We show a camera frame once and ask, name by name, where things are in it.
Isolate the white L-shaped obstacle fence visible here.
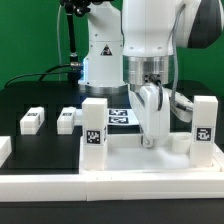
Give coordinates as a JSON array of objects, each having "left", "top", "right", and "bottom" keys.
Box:
[{"left": 0, "top": 135, "right": 224, "bottom": 203}]

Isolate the fiducial marker sheet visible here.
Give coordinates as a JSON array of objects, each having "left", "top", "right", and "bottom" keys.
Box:
[{"left": 74, "top": 108, "right": 141, "bottom": 127}]

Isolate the black cable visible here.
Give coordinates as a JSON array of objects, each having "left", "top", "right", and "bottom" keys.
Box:
[{"left": 4, "top": 64, "right": 73, "bottom": 88}]

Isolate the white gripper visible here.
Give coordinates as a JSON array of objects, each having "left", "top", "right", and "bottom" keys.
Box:
[{"left": 128, "top": 83, "right": 193, "bottom": 148}]

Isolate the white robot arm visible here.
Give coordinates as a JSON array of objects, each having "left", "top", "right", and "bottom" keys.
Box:
[{"left": 79, "top": 0, "right": 224, "bottom": 147}]

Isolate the white desk tabletop panel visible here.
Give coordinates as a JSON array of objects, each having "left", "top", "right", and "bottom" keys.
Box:
[{"left": 79, "top": 132, "right": 224, "bottom": 173}]

